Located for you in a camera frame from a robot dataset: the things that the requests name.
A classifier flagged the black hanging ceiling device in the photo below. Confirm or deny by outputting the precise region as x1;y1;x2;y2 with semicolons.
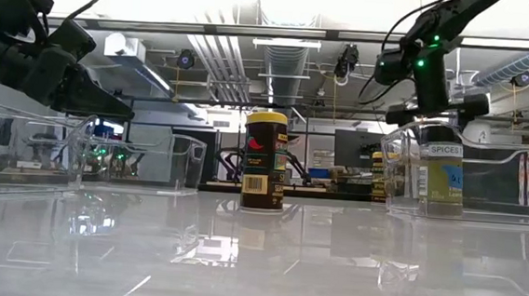
332;43;361;88

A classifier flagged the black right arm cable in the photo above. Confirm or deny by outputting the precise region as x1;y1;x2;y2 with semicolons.
359;0;463;111

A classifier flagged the wooden background table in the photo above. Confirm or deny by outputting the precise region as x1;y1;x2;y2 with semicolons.
198;179;374;204

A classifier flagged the grey ribbed ceiling duct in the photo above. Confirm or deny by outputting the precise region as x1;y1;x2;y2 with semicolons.
260;44;311;117

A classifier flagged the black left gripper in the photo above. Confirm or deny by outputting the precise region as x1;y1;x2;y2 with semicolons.
0;31;141;121

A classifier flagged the black monitor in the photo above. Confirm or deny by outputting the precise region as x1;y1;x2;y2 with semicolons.
332;128;385;171

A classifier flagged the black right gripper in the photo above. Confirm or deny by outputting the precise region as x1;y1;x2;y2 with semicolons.
384;39;495;133

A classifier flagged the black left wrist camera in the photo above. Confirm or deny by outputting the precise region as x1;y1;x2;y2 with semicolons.
46;17;100;62

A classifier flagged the striped flexible ceiling duct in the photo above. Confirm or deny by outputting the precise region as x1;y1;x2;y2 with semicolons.
471;22;529;91

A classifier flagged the black dome ceiling camera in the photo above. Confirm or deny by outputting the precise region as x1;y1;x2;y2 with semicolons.
510;69;529;89
176;47;197;71

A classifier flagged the clear plastic bin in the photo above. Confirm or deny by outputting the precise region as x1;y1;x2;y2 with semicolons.
0;96;100;205
81;128;210;200
374;116;529;233

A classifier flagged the white ceiling light fixture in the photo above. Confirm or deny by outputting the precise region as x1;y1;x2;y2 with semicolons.
251;36;323;51

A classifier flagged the white ceiling unit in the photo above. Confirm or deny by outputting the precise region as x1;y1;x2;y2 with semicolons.
102;32;148;61

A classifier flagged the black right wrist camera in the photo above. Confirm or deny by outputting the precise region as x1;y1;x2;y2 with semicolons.
373;46;416;88

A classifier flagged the lit blue screen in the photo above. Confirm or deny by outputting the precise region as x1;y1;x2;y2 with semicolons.
94;120;125;140

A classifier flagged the white round column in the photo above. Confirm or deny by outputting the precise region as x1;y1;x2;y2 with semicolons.
460;117;495;145

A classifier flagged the green herb jar black lid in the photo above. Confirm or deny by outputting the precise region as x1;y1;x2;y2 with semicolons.
414;124;470;219

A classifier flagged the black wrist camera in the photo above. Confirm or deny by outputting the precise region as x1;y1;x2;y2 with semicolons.
46;17;100;62
373;46;416;88

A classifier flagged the blue box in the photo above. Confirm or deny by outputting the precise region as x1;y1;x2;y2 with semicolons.
309;167;332;181

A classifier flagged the black frame beam with lights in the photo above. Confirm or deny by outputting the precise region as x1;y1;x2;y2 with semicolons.
47;7;529;61

